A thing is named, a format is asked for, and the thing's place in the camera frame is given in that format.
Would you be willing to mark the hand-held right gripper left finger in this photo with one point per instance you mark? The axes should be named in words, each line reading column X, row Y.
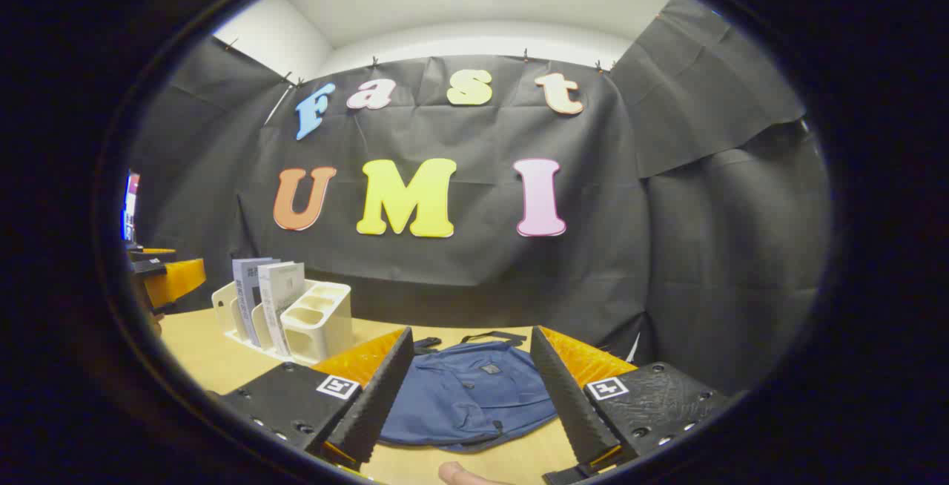
column 371, row 411

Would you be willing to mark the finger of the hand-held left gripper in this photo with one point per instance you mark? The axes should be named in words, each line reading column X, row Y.
column 152, row 254
column 148, row 266

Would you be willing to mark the blue schoolbag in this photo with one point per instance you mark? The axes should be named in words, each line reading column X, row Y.
column 460, row 396

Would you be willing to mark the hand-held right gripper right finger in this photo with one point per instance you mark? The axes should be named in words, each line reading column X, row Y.
column 571, row 411

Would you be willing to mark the cream plastic bookshelf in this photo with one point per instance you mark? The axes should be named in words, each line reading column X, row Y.
column 319, row 322

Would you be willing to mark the white patterned cover book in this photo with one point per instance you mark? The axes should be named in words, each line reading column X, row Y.
column 282, row 292

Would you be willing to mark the grey cover book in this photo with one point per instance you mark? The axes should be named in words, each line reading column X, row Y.
column 248, row 292

